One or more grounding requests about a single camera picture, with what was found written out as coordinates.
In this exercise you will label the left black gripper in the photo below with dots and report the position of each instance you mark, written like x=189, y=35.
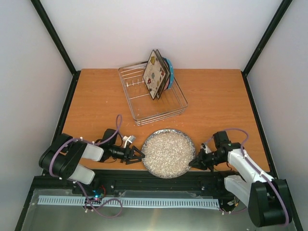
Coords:
x=134, y=148

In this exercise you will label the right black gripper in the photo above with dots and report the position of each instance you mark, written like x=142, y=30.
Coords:
x=199, y=161

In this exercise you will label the grey speckled round plate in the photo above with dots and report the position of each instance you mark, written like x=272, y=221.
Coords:
x=168, y=153

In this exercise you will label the chrome wire dish rack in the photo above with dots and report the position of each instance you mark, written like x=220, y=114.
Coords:
x=143, y=108

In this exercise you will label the blue polka dot plate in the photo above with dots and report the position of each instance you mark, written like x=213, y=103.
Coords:
x=171, y=77

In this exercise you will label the white square floral plate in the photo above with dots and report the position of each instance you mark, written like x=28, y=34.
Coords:
x=165, y=80

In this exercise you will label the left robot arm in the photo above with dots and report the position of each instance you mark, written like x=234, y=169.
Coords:
x=62, y=158

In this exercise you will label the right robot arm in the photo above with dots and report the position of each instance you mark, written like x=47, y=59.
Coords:
x=265, y=197

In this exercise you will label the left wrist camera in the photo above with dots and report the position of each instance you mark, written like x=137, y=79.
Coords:
x=127, y=141

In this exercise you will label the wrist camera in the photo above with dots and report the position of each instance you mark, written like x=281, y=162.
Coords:
x=220, y=139
x=127, y=141

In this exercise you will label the black aluminium frame rail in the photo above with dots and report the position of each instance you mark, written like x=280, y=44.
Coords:
x=199, y=182

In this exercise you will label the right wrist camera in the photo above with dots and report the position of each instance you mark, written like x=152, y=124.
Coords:
x=220, y=139

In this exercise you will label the light blue cable duct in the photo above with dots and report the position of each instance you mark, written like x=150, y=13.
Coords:
x=131, y=202

